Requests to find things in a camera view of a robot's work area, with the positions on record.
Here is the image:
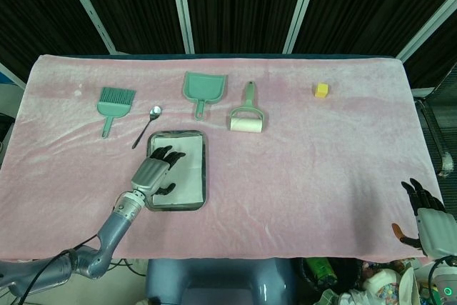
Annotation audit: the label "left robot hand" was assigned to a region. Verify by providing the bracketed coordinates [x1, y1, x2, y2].
[130, 146, 186, 197]

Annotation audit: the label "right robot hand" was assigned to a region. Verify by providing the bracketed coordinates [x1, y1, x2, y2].
[391, 177, 457, 259]

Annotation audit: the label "white paper sheet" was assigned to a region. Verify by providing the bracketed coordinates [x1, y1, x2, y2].
[151, 135, 203, 206]

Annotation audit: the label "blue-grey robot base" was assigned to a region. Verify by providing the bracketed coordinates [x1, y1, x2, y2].
[144, 257, 297, 305]

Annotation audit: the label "metal tray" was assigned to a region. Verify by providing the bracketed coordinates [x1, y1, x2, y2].
[144, 129, 209, 212]

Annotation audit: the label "metal spoon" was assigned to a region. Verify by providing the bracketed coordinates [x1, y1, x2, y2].
[131, 106, 162, 149]

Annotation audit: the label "green hand brush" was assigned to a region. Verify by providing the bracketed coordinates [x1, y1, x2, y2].
[96, 86, 137, 139]

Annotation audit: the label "green dustpan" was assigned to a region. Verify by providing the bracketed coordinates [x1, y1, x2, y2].
[183, 71, 229, 121]

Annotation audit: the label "green lint roller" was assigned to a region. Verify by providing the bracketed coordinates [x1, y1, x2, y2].
[228, 81, 267, 133]

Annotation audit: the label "green bottle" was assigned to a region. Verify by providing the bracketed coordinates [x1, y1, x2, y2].
[303, 257, 338, 284]

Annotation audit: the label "pink table cloth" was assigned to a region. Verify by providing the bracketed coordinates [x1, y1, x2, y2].
[0, 54, 451, 261]

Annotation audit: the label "black floor cables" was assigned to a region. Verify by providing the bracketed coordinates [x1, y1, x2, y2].
[106, 257, 147, 277]

